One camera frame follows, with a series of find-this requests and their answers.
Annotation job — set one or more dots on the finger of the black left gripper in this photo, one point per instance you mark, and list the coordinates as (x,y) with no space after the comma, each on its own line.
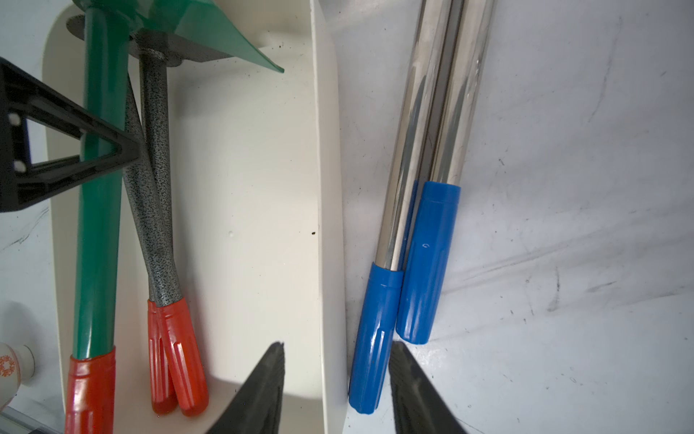
(50,144)

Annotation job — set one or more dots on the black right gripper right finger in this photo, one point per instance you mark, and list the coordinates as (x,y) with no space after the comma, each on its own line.
(417,406)

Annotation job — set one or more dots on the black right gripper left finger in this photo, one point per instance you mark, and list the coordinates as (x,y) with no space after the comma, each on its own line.
(257,406)

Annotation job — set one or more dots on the chrome hoe blue handle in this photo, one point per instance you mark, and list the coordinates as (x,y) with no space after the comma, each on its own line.
(435,222)
(381,299)

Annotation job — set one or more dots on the grey speckled hoe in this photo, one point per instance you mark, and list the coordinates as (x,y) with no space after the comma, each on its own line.
(157,260)
(177,377)

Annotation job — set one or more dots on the green hoe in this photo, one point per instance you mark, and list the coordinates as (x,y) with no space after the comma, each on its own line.
(100,217)

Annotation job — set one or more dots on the cream plastic storage box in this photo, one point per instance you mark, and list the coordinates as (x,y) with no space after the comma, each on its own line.
(257,224)

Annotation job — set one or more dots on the orange patterned white bowl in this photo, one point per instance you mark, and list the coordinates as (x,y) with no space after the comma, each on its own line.
(17,367)

